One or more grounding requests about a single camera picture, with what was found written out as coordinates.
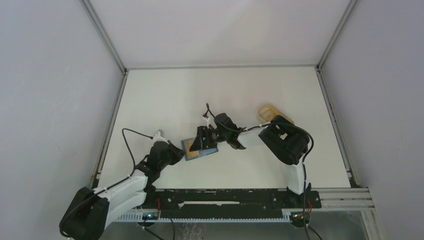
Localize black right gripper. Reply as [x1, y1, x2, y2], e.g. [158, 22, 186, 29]
[189, 126, 229, 152]

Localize blue leather card holder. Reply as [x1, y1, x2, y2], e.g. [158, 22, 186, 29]
[181, 138, 219, 162]

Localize gold magnetic stripe card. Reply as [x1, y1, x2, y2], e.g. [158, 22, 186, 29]
[182, 138, 200, 161]

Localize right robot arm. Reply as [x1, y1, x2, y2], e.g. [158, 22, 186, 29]
[182, 113, 313, 208]

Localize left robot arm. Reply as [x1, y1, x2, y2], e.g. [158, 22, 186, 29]
[59, 140, 185, 240]

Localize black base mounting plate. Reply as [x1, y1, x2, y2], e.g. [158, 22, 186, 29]
[141, 187, 322, 217]

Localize beige oval tray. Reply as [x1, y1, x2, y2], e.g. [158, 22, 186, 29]
[257, 103, 295, 124]

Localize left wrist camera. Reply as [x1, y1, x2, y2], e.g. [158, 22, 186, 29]
[152, 129, 167, 142]

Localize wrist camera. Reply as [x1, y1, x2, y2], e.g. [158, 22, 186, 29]
[202, 114, 213, 126]
[152, 129, 167, 142]

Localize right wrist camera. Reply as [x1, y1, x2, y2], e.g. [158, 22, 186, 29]
[202, 114, 213, 126]

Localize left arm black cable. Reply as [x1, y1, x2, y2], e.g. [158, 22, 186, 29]
[58, 128, 155, 238]

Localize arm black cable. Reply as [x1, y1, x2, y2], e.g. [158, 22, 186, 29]
[58, 128, 155, 238]
[205, 102, 324, 240]

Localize white cable duct strip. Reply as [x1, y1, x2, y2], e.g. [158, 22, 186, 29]
[106, 209, 302, 226]

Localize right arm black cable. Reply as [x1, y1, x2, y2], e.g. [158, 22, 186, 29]
[205, 102, 324, 240]

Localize aluminium frame rails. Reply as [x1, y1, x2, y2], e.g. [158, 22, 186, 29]
[67, 188, 377, 240]

